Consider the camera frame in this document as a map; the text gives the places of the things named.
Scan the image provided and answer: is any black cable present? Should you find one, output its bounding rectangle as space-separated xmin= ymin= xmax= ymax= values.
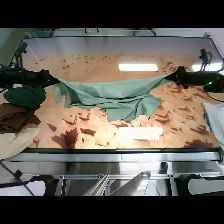
xmin=0 ymin=161 xmax=36 ymax=197
xmin=205 ymin=91 xmax=224 ymax=103

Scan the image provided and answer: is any silver frame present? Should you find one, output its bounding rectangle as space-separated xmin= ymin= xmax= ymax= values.
xmin=0 ymin=27 xmax=224 ymax=197

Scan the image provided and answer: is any dark green garment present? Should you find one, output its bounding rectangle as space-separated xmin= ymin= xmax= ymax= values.
xmin=3 ymin=85 xmax=47 ymax=110

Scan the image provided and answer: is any pale blue garment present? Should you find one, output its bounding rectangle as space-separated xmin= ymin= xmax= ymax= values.
xmin=201 ymin=101 xmax=224 ymax=152

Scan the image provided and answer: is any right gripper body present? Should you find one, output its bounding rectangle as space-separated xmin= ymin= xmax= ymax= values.
xmin=165 ymin=65 xmax=190 ymax=90

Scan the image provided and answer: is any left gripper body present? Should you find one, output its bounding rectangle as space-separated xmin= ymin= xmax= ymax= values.
xmin=37 ymin=68 xmax=61 ymax=89

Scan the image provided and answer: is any brown garment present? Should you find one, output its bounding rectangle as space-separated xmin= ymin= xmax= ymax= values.
xmin=0 ymin=102 xmax=42 ymax=135

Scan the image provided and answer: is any cream garment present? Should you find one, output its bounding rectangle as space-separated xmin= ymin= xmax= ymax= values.
xmin=0 ymin=126 xmax=41 ymax=161

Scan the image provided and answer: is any light green shirt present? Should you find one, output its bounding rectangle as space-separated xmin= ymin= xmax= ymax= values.
xmin=54 ymin=75 xmax=172 ymax=122

